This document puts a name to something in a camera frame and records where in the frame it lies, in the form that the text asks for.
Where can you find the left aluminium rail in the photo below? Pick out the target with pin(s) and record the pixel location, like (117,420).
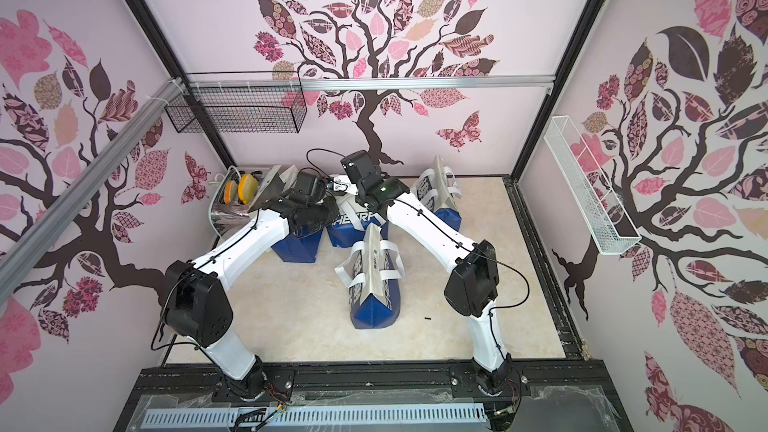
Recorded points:
(31,247)

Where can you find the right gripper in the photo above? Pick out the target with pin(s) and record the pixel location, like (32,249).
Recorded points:
(365,190)

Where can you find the back aluminium rail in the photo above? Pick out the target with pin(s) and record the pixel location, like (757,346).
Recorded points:
(409,83)

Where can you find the black base frame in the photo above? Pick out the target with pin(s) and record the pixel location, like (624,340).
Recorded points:
(543,394)

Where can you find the yellow bread slice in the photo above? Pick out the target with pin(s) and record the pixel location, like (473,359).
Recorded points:
(247,188)

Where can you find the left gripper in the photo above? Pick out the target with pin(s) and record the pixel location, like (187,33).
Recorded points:
(326,202)

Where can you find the black wire basket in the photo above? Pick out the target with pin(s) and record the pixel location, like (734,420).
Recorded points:
(239,106)

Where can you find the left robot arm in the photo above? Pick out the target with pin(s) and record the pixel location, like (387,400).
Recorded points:
(196,305)

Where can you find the blue takeout bag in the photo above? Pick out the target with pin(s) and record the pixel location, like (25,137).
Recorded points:
(273,181)
(372,275)

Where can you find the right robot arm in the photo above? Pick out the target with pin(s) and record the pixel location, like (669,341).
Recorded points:
(473,276)

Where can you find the white slotted cable duct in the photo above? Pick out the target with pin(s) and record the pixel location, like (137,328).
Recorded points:
(221,419)

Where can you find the aluminium rail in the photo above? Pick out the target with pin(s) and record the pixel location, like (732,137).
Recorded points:
(409,83)
(31,247)

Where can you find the orange bread slice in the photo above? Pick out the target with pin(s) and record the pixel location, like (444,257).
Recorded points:
(230,192)

